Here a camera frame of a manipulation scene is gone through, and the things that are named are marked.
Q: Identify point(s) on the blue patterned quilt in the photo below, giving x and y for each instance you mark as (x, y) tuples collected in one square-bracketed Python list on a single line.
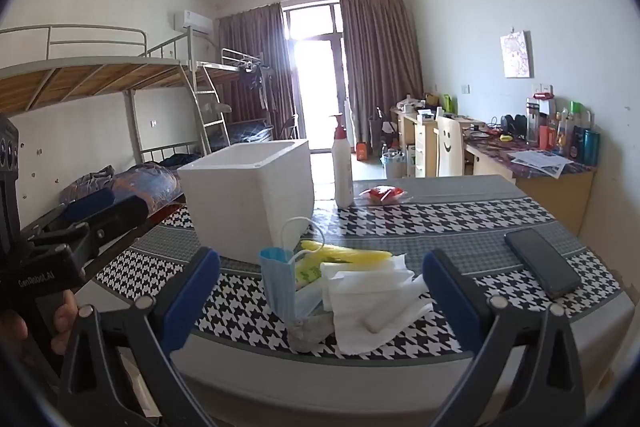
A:
[(140, 182)]

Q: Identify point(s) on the black folding chair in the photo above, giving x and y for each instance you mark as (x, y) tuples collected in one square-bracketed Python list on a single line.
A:
[(290, 127)]

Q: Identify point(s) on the yellow foam net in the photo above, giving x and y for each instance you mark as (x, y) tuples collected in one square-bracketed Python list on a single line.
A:
[(350, 253)]

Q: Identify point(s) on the dark hanging clothes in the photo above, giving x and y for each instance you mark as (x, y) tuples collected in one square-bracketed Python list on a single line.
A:
[(252, 79)]

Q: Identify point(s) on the glass balcony door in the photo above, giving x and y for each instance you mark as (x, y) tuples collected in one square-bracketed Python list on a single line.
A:
[(315, 82)]

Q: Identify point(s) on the orange bag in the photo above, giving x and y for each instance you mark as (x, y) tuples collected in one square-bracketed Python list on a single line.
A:
[(363, 151)]

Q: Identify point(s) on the person's left hand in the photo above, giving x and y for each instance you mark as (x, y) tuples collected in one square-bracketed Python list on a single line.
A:
[(65, 322)]

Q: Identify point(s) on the row of toiletry bottles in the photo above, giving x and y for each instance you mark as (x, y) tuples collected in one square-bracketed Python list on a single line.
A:
[(575, 142)]

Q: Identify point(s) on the printed papers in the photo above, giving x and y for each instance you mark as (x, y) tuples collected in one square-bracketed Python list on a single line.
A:
[(542, 163)]

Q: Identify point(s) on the white air conditioner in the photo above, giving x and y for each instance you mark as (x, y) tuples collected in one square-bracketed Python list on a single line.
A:
[(192, 23)]

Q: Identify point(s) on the red snack packet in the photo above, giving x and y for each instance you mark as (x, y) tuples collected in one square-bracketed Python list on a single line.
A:
[(382, 195)]

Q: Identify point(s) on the blue face mask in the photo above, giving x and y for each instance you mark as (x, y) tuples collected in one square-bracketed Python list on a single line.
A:
[(280, 277)]

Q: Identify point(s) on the white pump bottle red top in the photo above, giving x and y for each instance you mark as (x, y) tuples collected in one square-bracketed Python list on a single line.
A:
[(343, 177)]

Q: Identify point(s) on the blue checked mattress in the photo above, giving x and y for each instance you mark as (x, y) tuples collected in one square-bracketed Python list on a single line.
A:
[(250, 131)]

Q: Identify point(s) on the white foam box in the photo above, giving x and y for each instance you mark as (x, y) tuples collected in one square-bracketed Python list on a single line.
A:
[(235, 202)]

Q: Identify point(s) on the black smartphone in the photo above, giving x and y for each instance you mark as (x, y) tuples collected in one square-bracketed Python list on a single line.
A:
[(542, 262)]

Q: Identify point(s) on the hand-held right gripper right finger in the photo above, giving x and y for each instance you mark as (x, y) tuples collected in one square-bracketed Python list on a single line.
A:
[(450, 297)]

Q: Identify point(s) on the green bag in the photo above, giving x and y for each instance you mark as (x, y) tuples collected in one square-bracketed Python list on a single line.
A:
[(448, 103)]

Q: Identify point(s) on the white bucket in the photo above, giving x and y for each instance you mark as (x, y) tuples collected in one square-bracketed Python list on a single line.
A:
[(393, 164)]

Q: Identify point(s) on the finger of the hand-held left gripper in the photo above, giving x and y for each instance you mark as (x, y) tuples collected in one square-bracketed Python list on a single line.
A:
[(115, 219), (87, 204)]

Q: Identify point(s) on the grey metal bunk bed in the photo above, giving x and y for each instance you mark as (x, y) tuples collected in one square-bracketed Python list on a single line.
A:
[(225, 67), (100, 77)]

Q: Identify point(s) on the wall poster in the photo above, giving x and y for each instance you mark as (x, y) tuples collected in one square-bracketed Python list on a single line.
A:
[(516, 54)]

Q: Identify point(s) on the houndstooth tablecloth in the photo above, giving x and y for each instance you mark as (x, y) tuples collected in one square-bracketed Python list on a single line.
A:
[(450, 222)]

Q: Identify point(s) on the brown curtain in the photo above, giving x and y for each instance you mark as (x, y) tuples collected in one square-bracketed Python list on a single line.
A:
[(380, 57), (250, 37)]

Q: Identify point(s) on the wooden chair smiley face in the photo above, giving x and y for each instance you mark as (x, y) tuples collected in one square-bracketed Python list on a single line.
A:
[(450, 152)]

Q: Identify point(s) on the black round device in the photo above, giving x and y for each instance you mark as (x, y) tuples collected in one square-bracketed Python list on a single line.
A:
[(512, 126)]

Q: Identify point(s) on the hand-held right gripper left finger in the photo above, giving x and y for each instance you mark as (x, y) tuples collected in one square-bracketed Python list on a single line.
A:
[(192, 297)]

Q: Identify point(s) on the green wet wipe packet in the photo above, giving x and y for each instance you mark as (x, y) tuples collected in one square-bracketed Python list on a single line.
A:
[(307, 274)]

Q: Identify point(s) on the white tissue paper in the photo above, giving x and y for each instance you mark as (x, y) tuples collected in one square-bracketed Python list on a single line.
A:
[(370, 307)]

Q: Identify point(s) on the wooden desk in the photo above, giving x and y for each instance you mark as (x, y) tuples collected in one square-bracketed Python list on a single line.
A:
[(550, 192)]

